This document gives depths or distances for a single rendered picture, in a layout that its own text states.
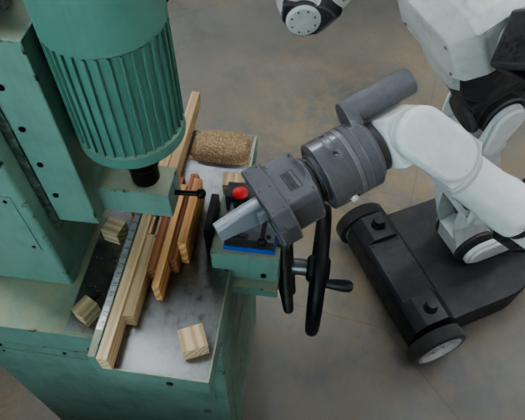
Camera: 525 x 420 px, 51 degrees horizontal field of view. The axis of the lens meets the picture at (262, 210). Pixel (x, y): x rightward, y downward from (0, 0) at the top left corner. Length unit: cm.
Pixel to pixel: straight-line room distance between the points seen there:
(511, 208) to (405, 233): 135
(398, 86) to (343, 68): 224
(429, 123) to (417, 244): 144
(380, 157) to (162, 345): 58
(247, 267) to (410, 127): 54
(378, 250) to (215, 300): 103
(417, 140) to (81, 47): 42
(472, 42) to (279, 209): 54
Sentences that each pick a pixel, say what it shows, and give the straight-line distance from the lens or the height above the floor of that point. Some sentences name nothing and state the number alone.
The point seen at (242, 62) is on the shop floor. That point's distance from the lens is 293.
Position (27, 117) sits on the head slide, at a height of 128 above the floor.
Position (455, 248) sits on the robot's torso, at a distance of 195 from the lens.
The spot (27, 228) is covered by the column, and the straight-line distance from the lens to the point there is 110.
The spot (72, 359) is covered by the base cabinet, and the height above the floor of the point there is 66.
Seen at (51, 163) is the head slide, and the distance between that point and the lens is 98.
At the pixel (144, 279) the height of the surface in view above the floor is 94.
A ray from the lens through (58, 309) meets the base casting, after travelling 126.
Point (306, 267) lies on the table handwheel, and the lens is 120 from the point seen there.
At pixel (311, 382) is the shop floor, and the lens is 197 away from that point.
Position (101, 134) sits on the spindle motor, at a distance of 85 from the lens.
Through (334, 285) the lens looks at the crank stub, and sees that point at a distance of 110.
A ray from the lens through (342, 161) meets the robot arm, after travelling 64.
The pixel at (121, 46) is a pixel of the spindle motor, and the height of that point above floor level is 143.
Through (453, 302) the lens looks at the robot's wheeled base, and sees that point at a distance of 200.
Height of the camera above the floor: 187
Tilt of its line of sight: 55 degrees down
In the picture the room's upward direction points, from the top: straight up
